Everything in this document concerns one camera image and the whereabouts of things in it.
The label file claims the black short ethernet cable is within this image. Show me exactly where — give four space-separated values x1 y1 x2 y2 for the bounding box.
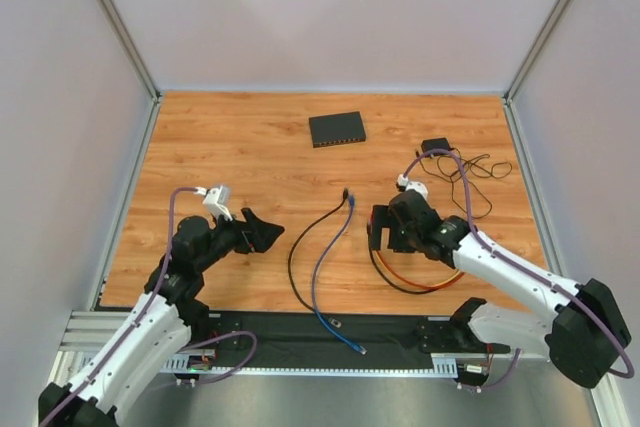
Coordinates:
368 246 461 296

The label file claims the yellow ethernet cable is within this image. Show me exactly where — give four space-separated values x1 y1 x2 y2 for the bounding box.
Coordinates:
374 251 464 289

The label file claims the blue ethernet cable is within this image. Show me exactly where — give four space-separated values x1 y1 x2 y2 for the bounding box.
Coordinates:
311 192 369 356

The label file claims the black long ethernet cable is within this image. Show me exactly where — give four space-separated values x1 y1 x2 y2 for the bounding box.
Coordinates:
287 188 351 328

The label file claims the black power adapter with cord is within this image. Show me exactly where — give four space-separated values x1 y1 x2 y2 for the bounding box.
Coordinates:
413 137 514 221

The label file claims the black network switch box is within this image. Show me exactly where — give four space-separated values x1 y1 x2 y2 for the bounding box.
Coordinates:
309 111 366 148

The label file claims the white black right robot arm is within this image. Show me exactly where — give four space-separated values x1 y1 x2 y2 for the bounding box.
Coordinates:
368 189 634 389

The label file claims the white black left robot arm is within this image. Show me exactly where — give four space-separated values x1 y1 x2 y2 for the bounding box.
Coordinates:
38 208 285 426

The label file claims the black cloth strip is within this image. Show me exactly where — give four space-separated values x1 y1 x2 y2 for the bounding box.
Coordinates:
220 311 433 369

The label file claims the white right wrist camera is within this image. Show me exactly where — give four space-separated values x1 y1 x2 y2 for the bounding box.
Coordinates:
396 174 429 200

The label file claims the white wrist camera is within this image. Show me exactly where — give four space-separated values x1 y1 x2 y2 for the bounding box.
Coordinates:
396 174 429 200
195 184 234 222

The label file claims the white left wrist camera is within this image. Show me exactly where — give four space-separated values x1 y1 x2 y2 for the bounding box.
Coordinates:
195 184 234 222

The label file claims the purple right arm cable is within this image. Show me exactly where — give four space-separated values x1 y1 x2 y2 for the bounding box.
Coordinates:
403 148 636 393

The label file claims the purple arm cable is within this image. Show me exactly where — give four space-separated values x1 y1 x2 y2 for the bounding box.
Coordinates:
38 186 259 427
403 148 636 393

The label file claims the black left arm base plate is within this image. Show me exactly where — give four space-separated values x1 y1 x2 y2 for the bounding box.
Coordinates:
189 312 251 351

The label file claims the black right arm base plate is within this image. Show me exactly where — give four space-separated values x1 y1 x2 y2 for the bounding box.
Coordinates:
416 317 511 354

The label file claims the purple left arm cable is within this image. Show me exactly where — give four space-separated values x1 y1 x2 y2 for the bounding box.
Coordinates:
38 186 259 427

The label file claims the grey slotted cable duct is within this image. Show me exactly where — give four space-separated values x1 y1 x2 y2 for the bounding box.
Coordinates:
159 354 458 379

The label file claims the aluminium front frame rail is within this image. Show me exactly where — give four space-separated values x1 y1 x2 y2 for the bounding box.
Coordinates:
59 310 609 361

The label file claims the aluminium right frame post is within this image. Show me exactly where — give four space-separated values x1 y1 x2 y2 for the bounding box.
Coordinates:
504 0 604 101

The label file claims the aluminium frame post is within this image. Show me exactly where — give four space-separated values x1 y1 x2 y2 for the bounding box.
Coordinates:
504 0 604 101
69 0 164 98

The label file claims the aluminium left frame post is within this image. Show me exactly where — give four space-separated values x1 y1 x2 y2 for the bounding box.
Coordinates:
69 0 164 98

